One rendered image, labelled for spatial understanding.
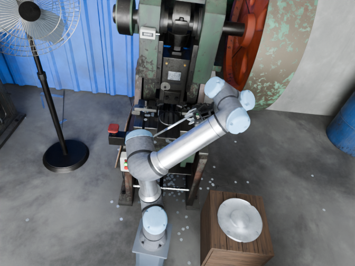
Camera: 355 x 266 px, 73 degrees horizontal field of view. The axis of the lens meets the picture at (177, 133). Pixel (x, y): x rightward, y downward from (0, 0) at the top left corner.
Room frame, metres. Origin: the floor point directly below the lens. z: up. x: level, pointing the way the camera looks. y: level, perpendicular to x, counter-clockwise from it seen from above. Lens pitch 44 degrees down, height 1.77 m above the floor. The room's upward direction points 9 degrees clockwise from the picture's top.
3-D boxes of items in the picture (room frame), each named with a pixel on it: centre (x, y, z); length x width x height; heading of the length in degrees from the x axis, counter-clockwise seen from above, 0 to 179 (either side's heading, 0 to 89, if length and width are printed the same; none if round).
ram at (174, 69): (1.24, 0.08, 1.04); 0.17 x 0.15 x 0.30; 6
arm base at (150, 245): (0.55, 0.04, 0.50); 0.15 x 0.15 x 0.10
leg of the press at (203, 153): (1.45, -0.17, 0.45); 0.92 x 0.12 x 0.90; 6
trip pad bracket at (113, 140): (1.02, 0.37, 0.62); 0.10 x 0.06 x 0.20; 96
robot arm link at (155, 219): (0.55, 0.04, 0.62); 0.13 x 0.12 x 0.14; 18
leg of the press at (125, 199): (1.39, 0.36, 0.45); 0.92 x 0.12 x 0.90; 6
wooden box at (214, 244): (0.79, -0.49, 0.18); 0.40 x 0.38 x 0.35; 3
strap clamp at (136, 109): (1.27, 0.25, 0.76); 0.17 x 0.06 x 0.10; 96
